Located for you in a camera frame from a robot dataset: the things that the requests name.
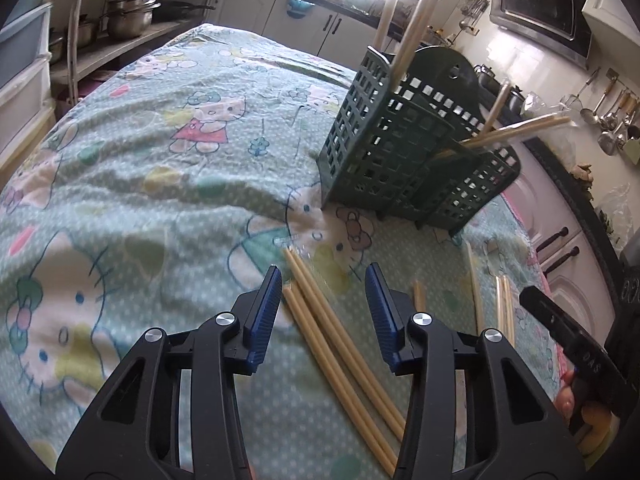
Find pastel plastic drawer cabinet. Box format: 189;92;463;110
0;0;56;161

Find metal kitchen shelf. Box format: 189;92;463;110
50;0;223;106

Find row of hanging kitchen utensils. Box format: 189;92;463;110
565;67;640;166

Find stacked steel pots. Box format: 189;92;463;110
102;0;161;40

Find small utensils beside hood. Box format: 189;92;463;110
457;0;488;36

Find ginger roots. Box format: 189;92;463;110
572;162;596;191

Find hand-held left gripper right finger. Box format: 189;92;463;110
365;262;586;480

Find black frying pan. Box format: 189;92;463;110
152;1;216;23

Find green plastic utensil basket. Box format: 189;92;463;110
316;45;522;238

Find white upper kitchen cabinet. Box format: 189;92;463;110
582;0;640;61

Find small steel pot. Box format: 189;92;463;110
50;15;101;51

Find plastic bag of greens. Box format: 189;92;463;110
595;182;636;241

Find wall hook rail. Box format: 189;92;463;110
607;67;640;92

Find clear plastic food bag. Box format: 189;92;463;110
522;91;556;121

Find black glass range hood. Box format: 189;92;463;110
489;0;593;71

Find cartoon printed blanket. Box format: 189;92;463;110
0;22;566;480

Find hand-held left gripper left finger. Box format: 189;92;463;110
55;265;284;480

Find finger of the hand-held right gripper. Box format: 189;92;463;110
519;285;584;347

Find person's right hand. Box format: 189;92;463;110
556;354;617;438

